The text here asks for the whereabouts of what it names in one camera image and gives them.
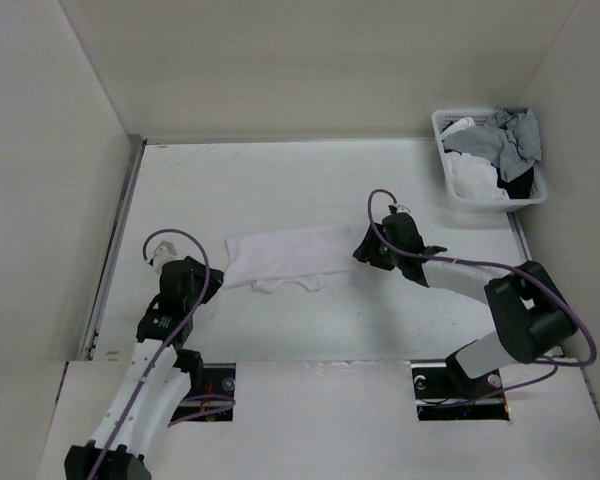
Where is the grey tank top in basket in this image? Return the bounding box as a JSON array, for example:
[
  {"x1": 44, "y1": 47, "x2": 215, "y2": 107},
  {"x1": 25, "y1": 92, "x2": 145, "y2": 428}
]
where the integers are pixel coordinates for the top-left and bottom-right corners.
[{"x1": 442, "y1": 107, "x2": 542, "y2": 183}]

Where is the white front cover board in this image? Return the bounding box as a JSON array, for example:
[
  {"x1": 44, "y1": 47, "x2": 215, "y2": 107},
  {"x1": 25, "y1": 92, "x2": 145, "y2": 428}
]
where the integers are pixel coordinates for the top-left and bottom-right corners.
[{"x1": 34, "y1": 357, "x2": 600, "y2": 480}]

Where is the metal left table rail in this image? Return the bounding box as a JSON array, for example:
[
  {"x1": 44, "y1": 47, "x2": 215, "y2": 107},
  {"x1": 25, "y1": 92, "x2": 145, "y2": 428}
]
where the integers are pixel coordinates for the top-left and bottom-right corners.
[{"x1": 77, "y1": 134, "x2": 147, "y2": 360}]

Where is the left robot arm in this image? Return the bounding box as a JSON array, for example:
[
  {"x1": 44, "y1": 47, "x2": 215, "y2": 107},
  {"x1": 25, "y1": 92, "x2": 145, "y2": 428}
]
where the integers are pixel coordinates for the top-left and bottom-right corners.
[{"x1": 64, "y1": 254, "x2": 224, "y2": 479}]

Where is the black garment in basket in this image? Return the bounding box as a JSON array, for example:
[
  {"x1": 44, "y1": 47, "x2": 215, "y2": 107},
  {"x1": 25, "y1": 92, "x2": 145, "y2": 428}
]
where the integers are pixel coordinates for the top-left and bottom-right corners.
[{"x1": 496, "y1": 168, "x2": 535, "y2": 200}]

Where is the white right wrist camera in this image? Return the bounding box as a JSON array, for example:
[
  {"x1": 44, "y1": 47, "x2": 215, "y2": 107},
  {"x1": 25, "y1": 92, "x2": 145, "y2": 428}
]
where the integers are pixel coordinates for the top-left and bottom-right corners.
[{"x1": 388, "y1": 203, "x2": 411, "y2": 215}]

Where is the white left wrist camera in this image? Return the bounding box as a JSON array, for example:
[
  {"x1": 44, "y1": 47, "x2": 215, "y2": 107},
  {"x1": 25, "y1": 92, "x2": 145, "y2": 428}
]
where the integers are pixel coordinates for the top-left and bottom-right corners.
[{"x1": 148, "y1": 241, "x2": 179, "y2": 274}]

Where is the white plastic laundry basket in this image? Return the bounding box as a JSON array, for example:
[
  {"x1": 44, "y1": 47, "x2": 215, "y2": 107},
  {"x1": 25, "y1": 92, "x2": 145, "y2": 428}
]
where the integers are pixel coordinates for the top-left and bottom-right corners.
[{"x1": 431, "y1": 108, "x2": 549, "y2": 213}]

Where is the white garment in basket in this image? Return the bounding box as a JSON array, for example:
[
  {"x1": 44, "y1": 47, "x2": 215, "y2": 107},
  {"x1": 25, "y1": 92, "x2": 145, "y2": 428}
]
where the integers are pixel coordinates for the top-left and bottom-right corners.
[{"x1": 444, "y1": 126, "x2": 505, "y2": 201}]

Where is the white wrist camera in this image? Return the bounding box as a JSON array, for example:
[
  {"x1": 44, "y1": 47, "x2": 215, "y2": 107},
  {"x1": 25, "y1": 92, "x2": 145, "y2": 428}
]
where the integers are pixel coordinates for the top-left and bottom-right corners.
[
  {"x1": 148, "y1": 241, "x2": 179, "y2": 274},
  {"x1": 388, "y1": 203, "x2": 411, "y2": 215}
]

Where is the white tank top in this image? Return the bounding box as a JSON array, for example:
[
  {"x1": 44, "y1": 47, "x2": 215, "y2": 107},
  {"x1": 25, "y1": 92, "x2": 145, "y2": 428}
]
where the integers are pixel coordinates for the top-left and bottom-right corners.
[{"x1": 224, "y1": 224, "x2": 359, "y2": 293}]

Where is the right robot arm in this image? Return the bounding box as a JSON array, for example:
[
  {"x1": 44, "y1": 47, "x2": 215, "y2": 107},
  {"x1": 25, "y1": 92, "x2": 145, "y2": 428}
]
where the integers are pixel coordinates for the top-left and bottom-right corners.
[{"x1": 353, "y1": 212, "x2": 578, "y2": 396}]

